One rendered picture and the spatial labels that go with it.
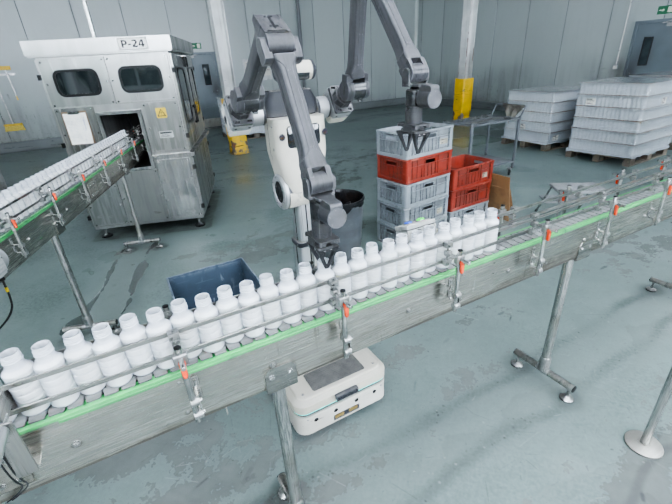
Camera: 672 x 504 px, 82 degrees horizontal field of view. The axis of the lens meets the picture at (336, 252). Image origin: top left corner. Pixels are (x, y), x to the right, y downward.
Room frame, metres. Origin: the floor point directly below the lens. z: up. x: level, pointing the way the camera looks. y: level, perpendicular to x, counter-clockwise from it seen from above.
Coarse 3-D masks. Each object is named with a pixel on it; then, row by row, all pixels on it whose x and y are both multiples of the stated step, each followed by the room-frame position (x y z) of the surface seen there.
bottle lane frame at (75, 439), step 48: (576, 240) 1.55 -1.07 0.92; (432, 288) 1.16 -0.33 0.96; (480, 288) 1.28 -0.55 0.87; (288, 336) 0.91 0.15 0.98; (336, 336) 0.98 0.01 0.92; (384, 336) 1.07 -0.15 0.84; (144, 384) 0.74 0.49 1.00; (240, 384) 0.84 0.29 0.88; (48, 432) 0.63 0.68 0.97; (96, 432) 0.67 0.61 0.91; (144, 432) 0.72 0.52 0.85; (48, 480) 0.61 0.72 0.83
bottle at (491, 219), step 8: (488, 208) 1.37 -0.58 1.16; (488, 216) 1.35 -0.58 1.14; (496, 216) 1.34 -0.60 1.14; (488, 224) 1.33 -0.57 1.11; (496, 224) 1.33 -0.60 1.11; (488, 232) 1.33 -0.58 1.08; (496, 232) 1.33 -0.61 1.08; (488, 240) 1.33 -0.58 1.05; (496, 240) 1.34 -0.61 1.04; (488, 248) 1.33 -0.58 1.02
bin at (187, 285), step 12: (216, 264) 1.46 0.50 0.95; (228, 264) 1.48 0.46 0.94; (240, 264) 1.50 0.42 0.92; (180, 276) 1.39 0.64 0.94; (192, 276) 1.41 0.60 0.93; (204, 276) 1.43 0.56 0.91; (216, 276) 1.45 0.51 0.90; (228, 276) 1.48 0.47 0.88; (240, 276) 1.50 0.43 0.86; (252, 276) 1.38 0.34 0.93; (180, 288) 1.39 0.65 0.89; (192, 288) 1.41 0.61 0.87; (204, 288) 1.43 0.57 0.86; (216, 288) 1.45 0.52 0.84; (192, 300) 1.40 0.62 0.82; (216, 300) 1.44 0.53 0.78
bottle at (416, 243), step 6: (414, 234) 1.18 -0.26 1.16; (420, 234) 1.17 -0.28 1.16; (414, 240) 1.18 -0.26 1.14; (420, 240) 1.17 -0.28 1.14; (414, 246) 1.17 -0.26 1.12; (420, 246) 1.17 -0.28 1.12; (414, 258) 1.16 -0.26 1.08; (420, 258) 1.16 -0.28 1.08; (414, 264) 1.16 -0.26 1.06; (420, 264) 1.16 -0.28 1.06; (414, 276) 1.16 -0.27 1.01; (420, 276) 1.16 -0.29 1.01
